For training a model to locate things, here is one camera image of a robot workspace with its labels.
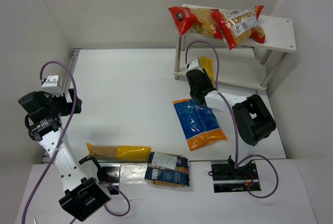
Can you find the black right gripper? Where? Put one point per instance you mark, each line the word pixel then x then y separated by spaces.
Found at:
pixel 196 77

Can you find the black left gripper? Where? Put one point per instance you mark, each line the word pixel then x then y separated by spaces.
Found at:
pixel 65 104

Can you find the yellow spaghetti bag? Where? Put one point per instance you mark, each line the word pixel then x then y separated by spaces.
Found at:
pixel 206 64
pixel 119 153

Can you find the blue orange spaghetti bag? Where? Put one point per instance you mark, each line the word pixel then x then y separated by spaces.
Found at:
pixel 198 123

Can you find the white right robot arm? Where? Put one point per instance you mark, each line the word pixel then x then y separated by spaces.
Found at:
pixel 251 118

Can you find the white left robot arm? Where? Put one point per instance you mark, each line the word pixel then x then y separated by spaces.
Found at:
pixel 83 195

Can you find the white two-tier shelf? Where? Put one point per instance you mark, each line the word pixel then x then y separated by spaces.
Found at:
pixel 249 65

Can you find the red pasta bag left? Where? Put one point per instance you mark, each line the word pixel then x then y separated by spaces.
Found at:
pixel 197 20

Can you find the red pasta bag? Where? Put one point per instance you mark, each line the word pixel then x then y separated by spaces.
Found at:
pixel 197 20
pixel 238 25

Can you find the red pasta bag right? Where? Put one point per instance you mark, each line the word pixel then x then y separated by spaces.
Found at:
pixel 238 25

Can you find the dark blue pasta bag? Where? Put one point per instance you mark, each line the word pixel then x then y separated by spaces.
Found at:
pixel 167 170

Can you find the yellow spaghetti bag front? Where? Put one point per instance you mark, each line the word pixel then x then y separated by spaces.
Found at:
pixel 119 153

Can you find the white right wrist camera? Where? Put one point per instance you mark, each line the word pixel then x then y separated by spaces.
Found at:
pixel 194 65

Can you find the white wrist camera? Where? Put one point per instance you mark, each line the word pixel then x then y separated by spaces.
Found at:
pixel 53 85
pixel 194 65

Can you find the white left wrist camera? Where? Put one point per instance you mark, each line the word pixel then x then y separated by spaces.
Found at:
pixel 53 85

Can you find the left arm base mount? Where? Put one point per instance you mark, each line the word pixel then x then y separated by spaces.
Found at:
pixel 109 173

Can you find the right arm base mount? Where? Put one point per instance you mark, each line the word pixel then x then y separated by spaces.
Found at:
pixel 225 181

